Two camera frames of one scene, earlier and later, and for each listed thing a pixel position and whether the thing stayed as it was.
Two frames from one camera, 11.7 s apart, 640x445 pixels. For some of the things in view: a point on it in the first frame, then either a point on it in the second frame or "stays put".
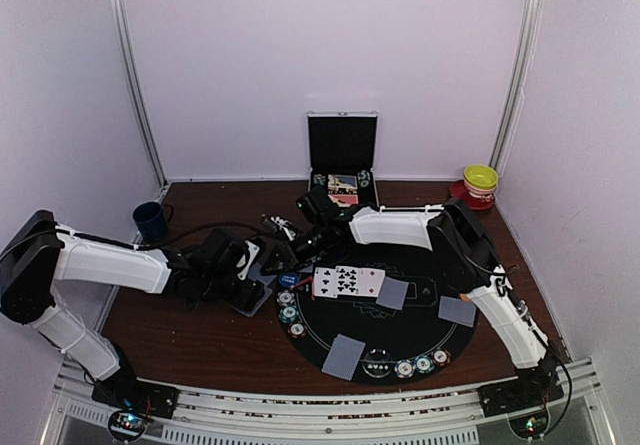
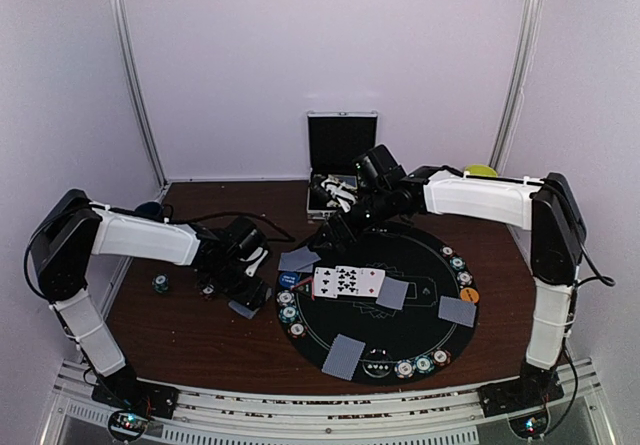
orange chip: (441, 357) stays put
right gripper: (282, 253) -> (333, 231)
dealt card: (343, 357) stays put
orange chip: (297, 329) stays put
